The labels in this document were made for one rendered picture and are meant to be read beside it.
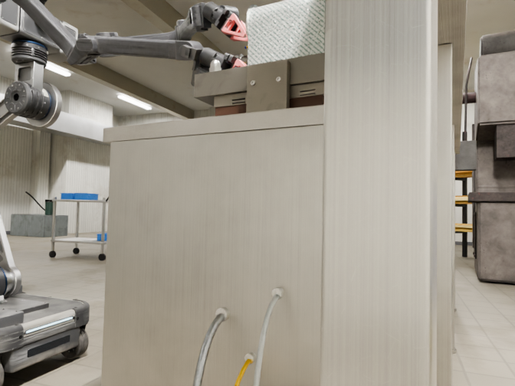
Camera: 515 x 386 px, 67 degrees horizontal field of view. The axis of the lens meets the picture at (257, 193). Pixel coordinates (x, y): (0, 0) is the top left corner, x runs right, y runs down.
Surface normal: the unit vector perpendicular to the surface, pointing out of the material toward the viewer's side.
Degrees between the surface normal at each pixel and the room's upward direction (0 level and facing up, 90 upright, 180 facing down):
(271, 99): 90
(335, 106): 90
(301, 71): 90
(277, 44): 90
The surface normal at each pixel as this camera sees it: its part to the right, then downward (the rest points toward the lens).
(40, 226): -0.35, -0.05
